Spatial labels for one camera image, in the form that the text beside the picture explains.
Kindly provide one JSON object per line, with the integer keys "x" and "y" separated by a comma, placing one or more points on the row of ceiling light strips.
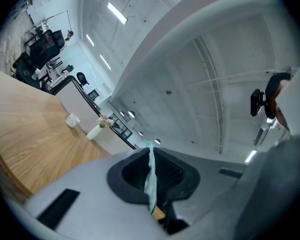
{"x": 117, "y": 13}

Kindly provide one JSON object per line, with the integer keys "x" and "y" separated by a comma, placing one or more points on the clear water bottle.
{"x": 36, "y": 74}

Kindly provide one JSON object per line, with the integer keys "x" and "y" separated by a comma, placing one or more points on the white shirt with pink print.
{"x": 277, "y": 196}

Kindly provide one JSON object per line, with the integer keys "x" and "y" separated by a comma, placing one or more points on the black framed glass window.
{"x": 126, "y": 132}

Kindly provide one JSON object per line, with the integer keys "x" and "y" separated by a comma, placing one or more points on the white ceiling air conditioner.
{"x": 263, "y": 134}

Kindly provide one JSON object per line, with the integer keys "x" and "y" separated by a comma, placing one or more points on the white cup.
{"x": 73, "y": 120}

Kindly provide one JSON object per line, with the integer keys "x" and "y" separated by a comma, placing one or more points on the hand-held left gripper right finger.
{"x": 210, "y": 191}

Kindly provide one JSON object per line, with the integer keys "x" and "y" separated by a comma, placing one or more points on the white vase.
{"x": 93, "y": 133}

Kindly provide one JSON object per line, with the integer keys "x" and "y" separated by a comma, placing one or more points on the black office chair holding bottle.
{"x": 22, "y": 69}

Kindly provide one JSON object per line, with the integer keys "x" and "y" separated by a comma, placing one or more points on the pink flower bouquet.
{"x": 105, "y": 121}

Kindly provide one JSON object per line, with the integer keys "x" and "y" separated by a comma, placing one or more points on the white partition with black rim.
{"x": 75, "y": 101}

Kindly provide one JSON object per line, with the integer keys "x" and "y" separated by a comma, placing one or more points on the black head-mounted camera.
{"x": 257, "y": 102}

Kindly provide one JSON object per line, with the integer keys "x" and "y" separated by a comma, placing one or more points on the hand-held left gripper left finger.
{"x": 97, "y": 204}

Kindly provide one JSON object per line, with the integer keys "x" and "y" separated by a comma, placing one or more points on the person's head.
{"x": 281, "y": 114}

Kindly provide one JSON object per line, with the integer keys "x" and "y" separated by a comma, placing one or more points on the single ceiling lamp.
{"x": 250, "y": 156}

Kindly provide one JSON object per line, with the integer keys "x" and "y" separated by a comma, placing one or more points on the light blue cloth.
{"x": 151, "y": 181}

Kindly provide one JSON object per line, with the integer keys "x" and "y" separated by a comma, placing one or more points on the small black office chair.
{"x": 82, "y": 78}

